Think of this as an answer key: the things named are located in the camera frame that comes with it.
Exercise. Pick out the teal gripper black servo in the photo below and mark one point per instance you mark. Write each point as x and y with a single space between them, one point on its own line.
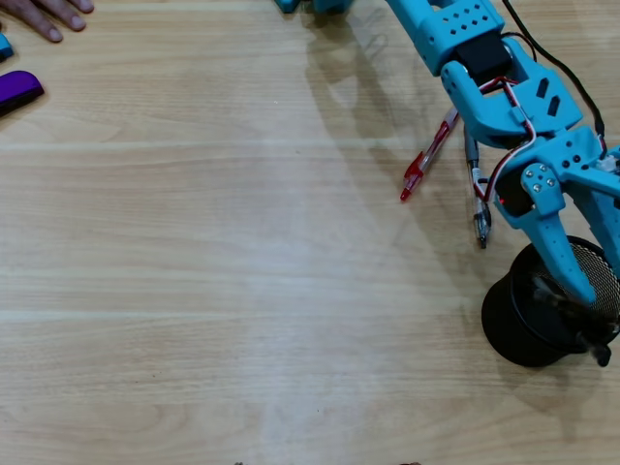
562 160

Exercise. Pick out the clear pen black grip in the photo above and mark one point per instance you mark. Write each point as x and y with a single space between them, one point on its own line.
600 356

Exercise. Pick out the black grip pen white label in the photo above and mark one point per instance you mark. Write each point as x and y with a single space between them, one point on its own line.
471 150

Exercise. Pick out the red pen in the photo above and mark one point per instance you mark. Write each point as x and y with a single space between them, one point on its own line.
421 164

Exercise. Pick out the teal robot base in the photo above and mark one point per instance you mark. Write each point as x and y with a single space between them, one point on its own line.
334 5

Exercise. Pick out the black mesh pen holder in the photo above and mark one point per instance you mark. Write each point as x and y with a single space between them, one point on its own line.
508 329

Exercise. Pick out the person's hand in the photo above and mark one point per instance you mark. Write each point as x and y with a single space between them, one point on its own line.
43 12

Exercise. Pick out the purple plastic object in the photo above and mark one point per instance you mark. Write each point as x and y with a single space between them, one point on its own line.
19 87

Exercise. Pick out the teal plastic part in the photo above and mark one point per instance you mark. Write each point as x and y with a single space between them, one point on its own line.
5 46

